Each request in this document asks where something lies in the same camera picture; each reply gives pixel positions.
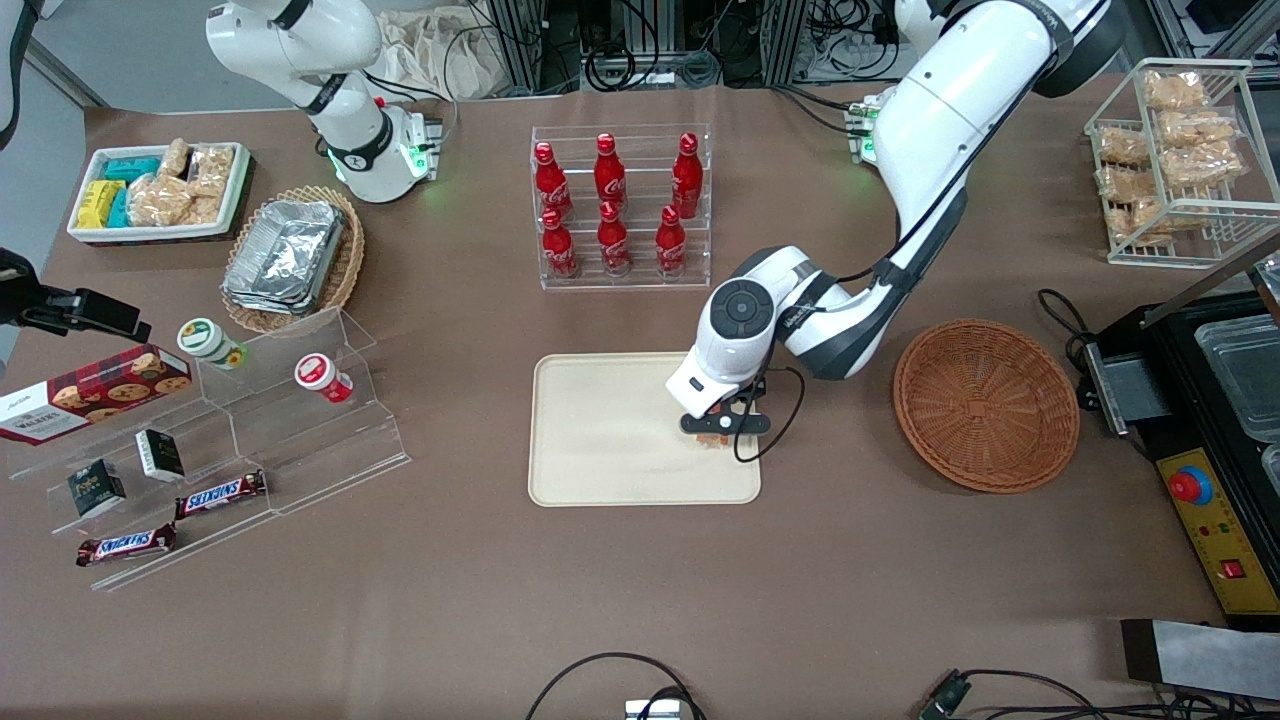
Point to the small black white box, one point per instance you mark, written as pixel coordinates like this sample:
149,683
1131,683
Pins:
160,455

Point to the cream plastic serving tray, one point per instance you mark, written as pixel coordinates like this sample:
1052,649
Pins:
600,430

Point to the green lid yogurt cup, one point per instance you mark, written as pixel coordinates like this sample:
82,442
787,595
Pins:
205,340

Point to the aluminium profile frame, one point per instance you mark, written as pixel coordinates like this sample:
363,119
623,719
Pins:
785,40
515,45

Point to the red emergency stop button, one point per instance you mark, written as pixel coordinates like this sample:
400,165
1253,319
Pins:
1190,485

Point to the red tartan cookie box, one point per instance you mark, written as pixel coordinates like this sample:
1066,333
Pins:
90,395

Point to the grey metal lever bar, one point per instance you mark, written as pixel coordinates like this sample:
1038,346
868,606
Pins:
1210,290

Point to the red cola bottle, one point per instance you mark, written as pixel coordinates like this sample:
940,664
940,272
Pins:
548,185
687,180
671,248
613,245
610,175
560,250

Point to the round brown wicker basket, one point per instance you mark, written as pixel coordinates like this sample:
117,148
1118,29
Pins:
985,405

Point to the yellow snack packet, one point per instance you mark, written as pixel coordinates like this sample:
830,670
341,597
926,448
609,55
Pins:
98,203

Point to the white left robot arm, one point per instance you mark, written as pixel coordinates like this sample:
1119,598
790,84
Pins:
950,100

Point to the silver usb device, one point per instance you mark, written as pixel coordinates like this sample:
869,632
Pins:
655,710

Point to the white rectangular snack bin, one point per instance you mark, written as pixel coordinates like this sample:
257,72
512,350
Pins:
240,185

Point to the clear acrylic bottle rack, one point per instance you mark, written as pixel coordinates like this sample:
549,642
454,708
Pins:
640,280

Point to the clear plastic container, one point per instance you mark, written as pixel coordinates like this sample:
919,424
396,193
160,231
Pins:
1245,375
1273,465

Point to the grey metal plate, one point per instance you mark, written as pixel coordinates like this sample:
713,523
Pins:
1130,390

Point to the clear acrylic stepped shelf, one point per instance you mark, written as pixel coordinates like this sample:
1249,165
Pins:
300,450

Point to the black sealing machine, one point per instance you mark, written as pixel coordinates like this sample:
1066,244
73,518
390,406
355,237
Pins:
1180,400

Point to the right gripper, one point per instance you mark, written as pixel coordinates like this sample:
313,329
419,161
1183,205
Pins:
28,298

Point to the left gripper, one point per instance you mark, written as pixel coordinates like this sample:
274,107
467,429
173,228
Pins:
759,389

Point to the beige cloth bag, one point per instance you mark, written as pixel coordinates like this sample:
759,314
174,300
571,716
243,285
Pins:
440,55

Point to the teal snack packet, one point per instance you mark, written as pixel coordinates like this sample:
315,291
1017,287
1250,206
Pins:
119,210
130,168

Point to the triangular sandwich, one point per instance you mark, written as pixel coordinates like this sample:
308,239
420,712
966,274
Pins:
712,440

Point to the red lid yogurt cup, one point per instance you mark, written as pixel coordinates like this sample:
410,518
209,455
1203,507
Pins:
320,375

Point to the oval light wicker basket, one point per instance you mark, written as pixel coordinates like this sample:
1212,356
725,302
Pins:
345,270

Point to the aluminium foil container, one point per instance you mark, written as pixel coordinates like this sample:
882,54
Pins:
285,250
270,304

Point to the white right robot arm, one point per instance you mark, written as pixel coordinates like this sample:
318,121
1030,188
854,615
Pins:
360,150

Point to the snickers chocolate bar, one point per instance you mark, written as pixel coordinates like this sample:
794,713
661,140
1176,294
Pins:
220,494
125,545

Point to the yellow control panel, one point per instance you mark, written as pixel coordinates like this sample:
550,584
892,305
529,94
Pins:
1215,540

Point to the grey black flat plate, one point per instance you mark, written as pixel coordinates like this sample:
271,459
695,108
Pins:
1210,660

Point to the red rocker switch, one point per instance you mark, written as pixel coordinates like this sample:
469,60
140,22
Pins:
1231,570

